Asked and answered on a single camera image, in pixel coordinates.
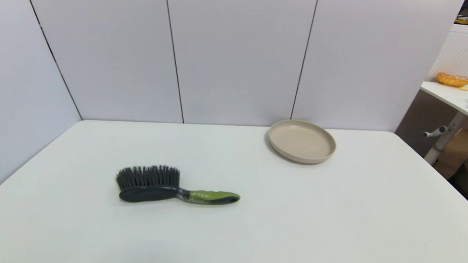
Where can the beige round plate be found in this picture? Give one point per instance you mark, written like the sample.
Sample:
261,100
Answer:
301,141

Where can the white side table leg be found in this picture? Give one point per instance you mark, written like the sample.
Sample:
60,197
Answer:
441,144

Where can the white side table top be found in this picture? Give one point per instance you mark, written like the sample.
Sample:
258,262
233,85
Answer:
449,96

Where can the orange woven basket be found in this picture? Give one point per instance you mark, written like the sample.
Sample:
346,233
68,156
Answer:
453,80

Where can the brown cardboard box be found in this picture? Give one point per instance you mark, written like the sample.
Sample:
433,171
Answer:
461,153

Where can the white pegboard partition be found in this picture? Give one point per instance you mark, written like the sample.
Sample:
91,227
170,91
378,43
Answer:
464,54

